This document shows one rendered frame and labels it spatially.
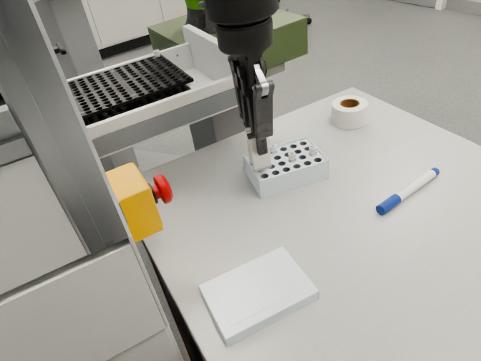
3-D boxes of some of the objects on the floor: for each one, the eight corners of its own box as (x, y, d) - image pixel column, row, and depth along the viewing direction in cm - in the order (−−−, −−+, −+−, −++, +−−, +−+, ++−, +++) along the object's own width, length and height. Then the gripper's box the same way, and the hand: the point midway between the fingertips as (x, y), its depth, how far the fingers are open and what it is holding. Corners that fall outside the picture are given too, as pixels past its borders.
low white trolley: (341, 286, 140) (352, 86, 93) (517, 463, 95) (706, 248, 48) (192, 377, 121) (112, 183, 74) (323, 652, 76) (328, 596, 29)
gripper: (292, 23, 46) (299, 183, 61) (252, -1, 57) (266, 139, 72) (231, 39, 45) (253, 197, 60) (202, 11, 56) (227, 150, 70)
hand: (258, 147), depth 63 cm, fingers closed, pressing on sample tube
